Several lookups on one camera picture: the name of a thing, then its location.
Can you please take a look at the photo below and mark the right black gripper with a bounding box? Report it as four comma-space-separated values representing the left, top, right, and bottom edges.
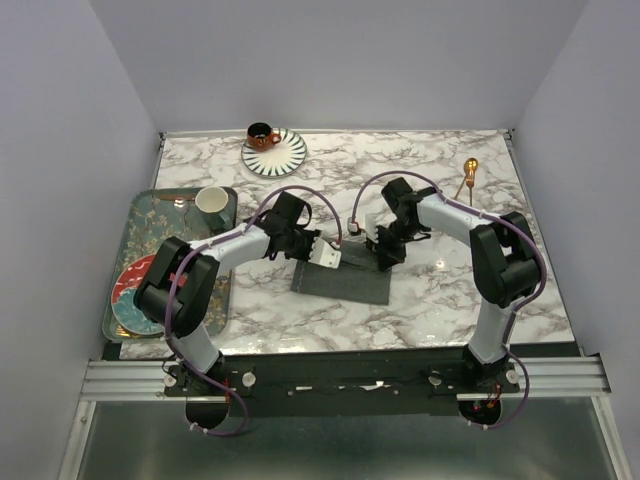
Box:
366, 218, 422, 270

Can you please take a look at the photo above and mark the grey cloth napkin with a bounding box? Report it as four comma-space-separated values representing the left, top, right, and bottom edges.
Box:
290, 242, 391, 305

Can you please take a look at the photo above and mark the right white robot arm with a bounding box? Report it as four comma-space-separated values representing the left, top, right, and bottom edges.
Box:
365, 178, 547, 392

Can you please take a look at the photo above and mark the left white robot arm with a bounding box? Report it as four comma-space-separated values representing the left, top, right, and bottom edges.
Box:
133, 188, 335, 395

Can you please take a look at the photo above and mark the white striped saucer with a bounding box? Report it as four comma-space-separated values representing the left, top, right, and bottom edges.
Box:
241, 127, 308, 178

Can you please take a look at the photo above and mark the white and green cup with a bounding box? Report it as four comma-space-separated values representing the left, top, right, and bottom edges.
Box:
195, 186, 234, 232

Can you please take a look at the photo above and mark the red and black cup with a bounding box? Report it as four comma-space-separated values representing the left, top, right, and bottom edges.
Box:
246, 122, 282, 151

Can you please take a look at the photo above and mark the gold spoon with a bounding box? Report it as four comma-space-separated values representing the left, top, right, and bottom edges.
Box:
454, 157, 479, 200

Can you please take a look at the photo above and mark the silver spoon on tray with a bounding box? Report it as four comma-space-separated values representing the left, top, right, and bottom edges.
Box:
173, 197, 190, 240

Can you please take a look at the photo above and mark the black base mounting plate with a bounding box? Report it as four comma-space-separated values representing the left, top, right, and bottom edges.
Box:
164, 347, 521, 418

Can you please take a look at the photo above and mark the red and blue plate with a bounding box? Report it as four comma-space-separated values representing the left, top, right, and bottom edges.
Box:
110, 254, 163, 337

